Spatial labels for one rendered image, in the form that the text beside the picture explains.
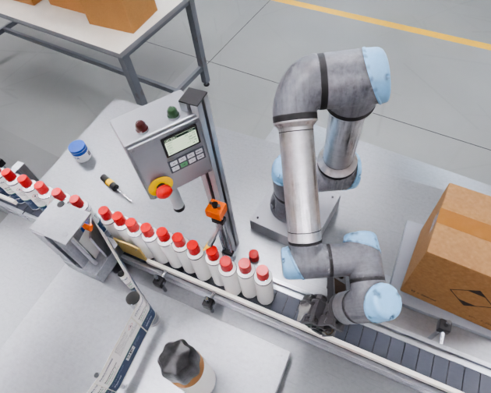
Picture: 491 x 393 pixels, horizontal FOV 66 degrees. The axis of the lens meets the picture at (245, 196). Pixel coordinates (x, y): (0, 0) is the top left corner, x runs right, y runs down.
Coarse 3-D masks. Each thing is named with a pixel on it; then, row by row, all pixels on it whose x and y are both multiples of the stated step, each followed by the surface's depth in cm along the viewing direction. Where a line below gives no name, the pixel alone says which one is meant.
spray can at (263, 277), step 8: (256, 272) 99; (264, 272) 99; (256, 280) 102; (264, 280) 101; (272, 280) 103; (256, 288) 105; (264, 288) 103; (272, 288) 107; (264, 296) 108; (272, 296) 112; (264, 304) 114
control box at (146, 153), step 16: (176, 96) 82; (128, 112) 80; (144, 112) 80; (160, 112) 79; (128, 128) 78; (160, 128) 77; (176, 128) 77; (128, 144) 75; (144, 144) 76; (160, 144) 78; (144, 160) 79; (160, 160) 81; (208, 160) 90; (144, 176) 82; (160, 176) 85; (176, 176) 88; (192, 176) 91
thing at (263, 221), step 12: (324, 192) 134; (264, 204) 134; (324, 204) 131; (336, 204) 132; (252, 216) 132; (264, 216) 131; (324, 216) 128; (252, 228) 136; (264, 228) 130; (276, 228) 128; (324, 228) 131; (276, 240) 132
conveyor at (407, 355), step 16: (272, 304) 115; (288, 304) 114; (336, 336) 108; (352, 336) 107; (368, 336) 107; (384, 336) 107; (384, 352) 104; (400, 352) 104; (416, 352) 104; (416, 368) 101; (432, 368) 101; (448, 368) 101; (464, 368) 100; (448, 384) 99; (464, 384) 98; (480, 384) 98
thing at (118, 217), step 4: (116, 212) 114; (120, 212) 114; (112, 216) 113; (116, 216) 113; (120, 216) 113; (124, 216) 115; (116, 220) 112; (120, 220) 113; (124, 220) 115; (116, 224) 114; (120, 224) 114; (124, 224) 115; (116, 228) 116; (120, 228) 115; (124, 228) 115; (120, 232) 117; (124, 232) 117; (124, 236) 119; (128, 236) 119; (124, 240) 122; (128, 240) 121; (132, 244) 123
